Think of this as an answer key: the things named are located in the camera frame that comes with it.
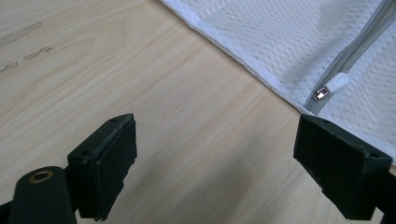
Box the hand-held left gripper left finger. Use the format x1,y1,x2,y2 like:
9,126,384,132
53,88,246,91
66,112,138,222

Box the white mesh laundry bag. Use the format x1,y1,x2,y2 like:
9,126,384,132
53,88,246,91
160,0,396,164

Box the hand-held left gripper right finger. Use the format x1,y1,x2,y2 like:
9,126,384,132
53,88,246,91
292,113,394,221

